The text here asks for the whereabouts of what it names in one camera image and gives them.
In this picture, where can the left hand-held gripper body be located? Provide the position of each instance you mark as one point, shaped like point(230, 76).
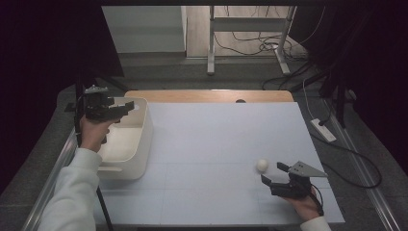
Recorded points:
point(96, 107)

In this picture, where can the white ping pong ball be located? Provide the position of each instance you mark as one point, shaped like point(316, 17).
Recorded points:
point(262, 165)

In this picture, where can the person's right hand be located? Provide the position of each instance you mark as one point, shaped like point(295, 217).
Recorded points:
point(306, 207)

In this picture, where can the white cabinet panel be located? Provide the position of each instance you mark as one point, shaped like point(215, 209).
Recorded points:
point(144, 29)

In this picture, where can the white metal desk frame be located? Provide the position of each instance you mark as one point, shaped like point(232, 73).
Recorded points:
point(247, 24)

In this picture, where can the person's left hand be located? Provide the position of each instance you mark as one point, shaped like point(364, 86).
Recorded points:
point(93, 133)

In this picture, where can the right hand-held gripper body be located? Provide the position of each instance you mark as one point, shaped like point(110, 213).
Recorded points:
point(293, 186)

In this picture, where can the aluminium rail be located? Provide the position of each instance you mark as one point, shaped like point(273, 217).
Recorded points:
point(365, 179)
point(48, 183)

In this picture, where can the white power strip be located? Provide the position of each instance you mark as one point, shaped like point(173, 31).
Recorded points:
point(323, 130)

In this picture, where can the wooden table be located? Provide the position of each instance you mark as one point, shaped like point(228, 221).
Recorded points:
point(208, 96)

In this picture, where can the white table mat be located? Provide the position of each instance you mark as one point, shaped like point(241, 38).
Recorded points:
point(208, 160)

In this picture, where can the white plastic bin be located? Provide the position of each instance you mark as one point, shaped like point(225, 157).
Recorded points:
point(128, 150)

